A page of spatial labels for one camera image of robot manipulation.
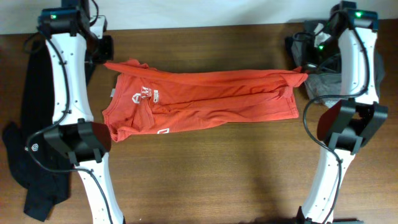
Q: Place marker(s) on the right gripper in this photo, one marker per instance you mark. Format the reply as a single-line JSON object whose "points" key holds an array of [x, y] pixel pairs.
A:
{"points": [[310, 63]]}

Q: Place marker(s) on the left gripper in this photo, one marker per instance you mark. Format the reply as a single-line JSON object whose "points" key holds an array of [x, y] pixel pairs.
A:
{"points": [[108, 52]]}

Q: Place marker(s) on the red t-shirt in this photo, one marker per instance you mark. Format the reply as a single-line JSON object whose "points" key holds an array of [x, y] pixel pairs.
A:
{"points": [[150, 101]]}

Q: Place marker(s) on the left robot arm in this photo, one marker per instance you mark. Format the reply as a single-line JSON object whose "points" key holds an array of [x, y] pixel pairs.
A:
{"points": [[75, 39]]}

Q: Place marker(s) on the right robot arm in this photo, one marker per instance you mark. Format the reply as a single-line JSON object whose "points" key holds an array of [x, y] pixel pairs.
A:
{"points": [[348, 125]]}

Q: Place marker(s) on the black folded shirt white letters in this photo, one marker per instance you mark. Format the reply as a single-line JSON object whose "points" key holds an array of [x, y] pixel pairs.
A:
{"points": [[307, 33]]}

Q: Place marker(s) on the grey folded garment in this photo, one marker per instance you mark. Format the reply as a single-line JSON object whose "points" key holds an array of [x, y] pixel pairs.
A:
{"points": [[324, 83]]}

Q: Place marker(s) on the black garment on left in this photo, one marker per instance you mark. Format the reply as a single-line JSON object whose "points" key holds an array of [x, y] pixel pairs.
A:
{"points": [[44, 176]]}

